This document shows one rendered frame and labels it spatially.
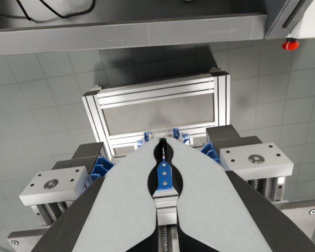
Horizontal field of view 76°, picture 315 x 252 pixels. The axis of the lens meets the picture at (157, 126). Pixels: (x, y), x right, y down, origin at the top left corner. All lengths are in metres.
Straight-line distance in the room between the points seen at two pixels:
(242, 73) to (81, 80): 1.07
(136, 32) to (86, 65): 1.06
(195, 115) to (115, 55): 0.63
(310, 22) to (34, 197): 0.65
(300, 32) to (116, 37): 0.31
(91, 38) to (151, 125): 0.93
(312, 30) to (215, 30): 0.15
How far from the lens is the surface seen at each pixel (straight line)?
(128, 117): 1.26
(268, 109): 1.66
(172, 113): 1.24
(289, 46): 0.62
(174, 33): 0.39
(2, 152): 2.04
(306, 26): 0.44
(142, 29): 0.39
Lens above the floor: 1.34
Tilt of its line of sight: 63 degrees down
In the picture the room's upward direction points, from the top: 180 degrees clockwise
